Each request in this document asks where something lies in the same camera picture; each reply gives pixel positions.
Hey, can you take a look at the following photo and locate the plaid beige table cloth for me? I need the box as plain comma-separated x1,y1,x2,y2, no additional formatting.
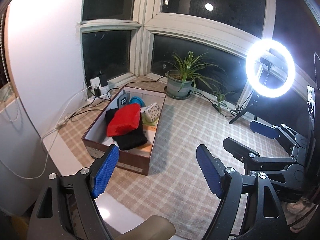
58,76,291,240

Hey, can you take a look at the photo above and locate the yellow-green microfiber cloth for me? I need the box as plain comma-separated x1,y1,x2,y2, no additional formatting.
142,113,159,126

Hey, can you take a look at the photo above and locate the black power cable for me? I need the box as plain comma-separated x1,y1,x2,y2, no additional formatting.
69,76,245,122

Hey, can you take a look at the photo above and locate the black fuzzy cloth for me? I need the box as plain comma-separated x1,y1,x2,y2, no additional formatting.
112,115,148,151

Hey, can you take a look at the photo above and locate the white power strip with chargers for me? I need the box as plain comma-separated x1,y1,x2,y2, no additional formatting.
89,74,110,101

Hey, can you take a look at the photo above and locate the potted spider plant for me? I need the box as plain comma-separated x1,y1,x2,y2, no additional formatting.
165,51,227,113

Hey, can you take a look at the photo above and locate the blue plastic funnel toy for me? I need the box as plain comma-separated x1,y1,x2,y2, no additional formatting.
130,96,145,107

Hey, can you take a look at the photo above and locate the dark red cardboard box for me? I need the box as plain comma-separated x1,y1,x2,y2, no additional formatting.
82,86,166,176

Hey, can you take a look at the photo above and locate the white charging cable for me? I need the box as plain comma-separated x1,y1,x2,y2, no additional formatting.
0,86,94,181

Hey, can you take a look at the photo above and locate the beige chair back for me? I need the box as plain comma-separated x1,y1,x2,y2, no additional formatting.
116,215,176,240

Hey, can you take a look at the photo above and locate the black tripod stand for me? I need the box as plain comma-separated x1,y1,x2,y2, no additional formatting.
228,90,260,125

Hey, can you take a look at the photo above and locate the white window frame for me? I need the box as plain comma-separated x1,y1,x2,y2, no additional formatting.
76,0,311,98

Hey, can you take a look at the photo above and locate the grey printed plastic bag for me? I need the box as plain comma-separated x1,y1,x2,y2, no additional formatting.
117,93,131,109

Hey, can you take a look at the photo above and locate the red fabric pouch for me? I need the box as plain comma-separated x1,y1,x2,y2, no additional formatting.
106,103,140,137

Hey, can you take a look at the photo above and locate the white ring light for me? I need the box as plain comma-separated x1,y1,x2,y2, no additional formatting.
245,39,296,98

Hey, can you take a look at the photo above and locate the right hand in beige glove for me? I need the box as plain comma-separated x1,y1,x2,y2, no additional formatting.
284,198,318,233

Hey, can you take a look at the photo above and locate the white patterned tissue pack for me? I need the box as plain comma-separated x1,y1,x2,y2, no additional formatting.
144,102,161,122

